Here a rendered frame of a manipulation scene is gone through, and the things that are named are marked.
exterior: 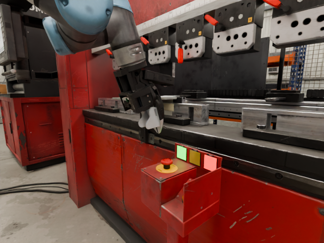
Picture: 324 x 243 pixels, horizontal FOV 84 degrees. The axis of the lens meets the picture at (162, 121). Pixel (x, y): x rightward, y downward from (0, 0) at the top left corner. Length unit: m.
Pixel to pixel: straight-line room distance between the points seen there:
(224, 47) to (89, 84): 1.20
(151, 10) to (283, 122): 0.82
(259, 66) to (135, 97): 0.96
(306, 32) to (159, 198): 0.63
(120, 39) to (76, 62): 1.22
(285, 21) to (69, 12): 0.59
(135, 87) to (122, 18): 0.16
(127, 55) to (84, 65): 1.24
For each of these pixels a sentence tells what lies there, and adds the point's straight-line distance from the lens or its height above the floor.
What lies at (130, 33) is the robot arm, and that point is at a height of 1.16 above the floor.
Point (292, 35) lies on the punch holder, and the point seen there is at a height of 1.19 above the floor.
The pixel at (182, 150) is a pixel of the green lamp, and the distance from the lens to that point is 0.66.
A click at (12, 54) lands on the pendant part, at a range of 1.70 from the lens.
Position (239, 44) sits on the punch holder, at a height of 1.19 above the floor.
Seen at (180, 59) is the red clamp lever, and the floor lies 1.17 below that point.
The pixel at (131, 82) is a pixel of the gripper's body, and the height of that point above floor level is 1.05.
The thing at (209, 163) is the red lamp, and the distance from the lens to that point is 0.59.
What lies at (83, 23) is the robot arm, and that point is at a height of 1.12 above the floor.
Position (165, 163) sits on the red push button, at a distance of 0.59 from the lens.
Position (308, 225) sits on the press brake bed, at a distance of 0.66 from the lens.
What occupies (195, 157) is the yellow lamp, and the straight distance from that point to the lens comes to 0.63.
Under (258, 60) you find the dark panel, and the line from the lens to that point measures 1.30.
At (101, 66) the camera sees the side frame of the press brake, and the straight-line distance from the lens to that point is 1.74.
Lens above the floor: 1.03
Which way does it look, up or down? 10 degrees down
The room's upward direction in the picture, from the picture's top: straight up
